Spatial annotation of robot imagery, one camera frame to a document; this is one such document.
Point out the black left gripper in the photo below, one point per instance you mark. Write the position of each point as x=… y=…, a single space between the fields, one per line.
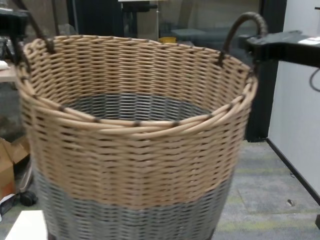
x=12 y=23

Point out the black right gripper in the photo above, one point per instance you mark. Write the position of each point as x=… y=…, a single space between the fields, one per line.
x=287 y=47

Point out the beige grey wicker clothes basket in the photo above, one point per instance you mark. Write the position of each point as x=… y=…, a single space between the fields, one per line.
x=137 y=162

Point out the grey bench behind glass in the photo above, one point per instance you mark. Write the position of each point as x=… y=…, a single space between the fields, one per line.
x=192 y=35

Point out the yellow round container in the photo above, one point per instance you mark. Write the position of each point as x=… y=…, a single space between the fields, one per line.
x=167 y=40

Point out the wide black pillar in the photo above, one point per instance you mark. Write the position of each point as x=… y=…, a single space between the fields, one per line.
x=95 y=17

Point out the brown cardboard box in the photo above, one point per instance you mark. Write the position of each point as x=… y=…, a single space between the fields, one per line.
x=10 y=160

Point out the small brown floor scrap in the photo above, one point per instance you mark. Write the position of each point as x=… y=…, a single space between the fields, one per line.
x=289 y=202

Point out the black caster wheel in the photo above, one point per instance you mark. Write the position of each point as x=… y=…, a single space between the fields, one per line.
x=28 y=198

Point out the narrow black door frame post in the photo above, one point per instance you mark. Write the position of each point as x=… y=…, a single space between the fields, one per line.
x=257 y=112

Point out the black wall baseboard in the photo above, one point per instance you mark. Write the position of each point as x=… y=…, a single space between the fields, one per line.
x=295 y=175

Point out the white square pedestal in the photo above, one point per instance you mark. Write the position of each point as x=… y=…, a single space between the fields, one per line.
x=27 y=227

